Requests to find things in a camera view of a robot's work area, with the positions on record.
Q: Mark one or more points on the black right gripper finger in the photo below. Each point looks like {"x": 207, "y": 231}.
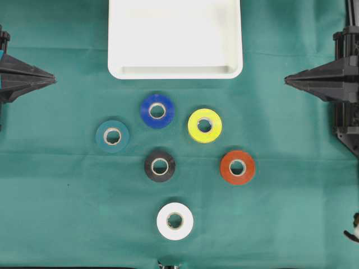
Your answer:
{"x": 322, "y": 71}
{"x": 329, "y": 91}

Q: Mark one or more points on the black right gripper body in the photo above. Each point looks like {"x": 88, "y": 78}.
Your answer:
{"x": 346, "y": 114}

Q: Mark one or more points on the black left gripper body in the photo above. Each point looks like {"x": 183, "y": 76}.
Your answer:
{"x": 4, "y": 40}

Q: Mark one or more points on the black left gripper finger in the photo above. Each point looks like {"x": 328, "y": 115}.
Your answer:
{"x": 11, "y": 90}
{"x": 12, "y": 65}

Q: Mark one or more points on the teal tape roll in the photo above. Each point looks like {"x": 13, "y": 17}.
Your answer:
{"x": 112, "y": 136}

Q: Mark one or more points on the black tape roll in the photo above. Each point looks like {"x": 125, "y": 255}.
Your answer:
{"x": 154, "y": 156}

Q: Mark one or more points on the orange tape roll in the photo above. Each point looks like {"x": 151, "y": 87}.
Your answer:
{"x": 248, "y": 163}

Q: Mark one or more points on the yellow tape roll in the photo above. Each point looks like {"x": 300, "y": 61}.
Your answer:
{"x": 212, "y": 117}

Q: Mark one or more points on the white plastic case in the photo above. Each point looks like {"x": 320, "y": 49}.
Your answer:
{"x": 174, "y": 40}

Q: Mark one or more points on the blue tape roll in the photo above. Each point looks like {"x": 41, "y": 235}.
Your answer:
{"x": 165, "y": 119}

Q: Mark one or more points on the white tape roll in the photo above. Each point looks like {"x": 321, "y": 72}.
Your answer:
{"x": 180, "y": 232}

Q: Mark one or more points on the green table cloth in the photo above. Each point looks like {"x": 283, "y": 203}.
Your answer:
{"x": 66, "y": 202}

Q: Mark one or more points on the white black clip object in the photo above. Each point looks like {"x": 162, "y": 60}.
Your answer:
{"x": 354, "y": 236}

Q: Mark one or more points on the metal camera stand bottom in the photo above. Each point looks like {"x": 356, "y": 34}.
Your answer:
{"x": 169, "y": 265}

